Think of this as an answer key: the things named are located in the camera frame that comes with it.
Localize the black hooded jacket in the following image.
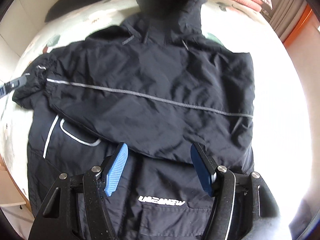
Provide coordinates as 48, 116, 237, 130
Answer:
12, 0, 254, 239

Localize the wooden bed frame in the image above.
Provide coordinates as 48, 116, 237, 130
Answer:
0, 157, 26, 207

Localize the floral quilted bedspread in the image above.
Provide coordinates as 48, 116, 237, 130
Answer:
1, 0, 312, 239

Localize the orange curtain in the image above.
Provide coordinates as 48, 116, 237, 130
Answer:
283, 4, 313, 49

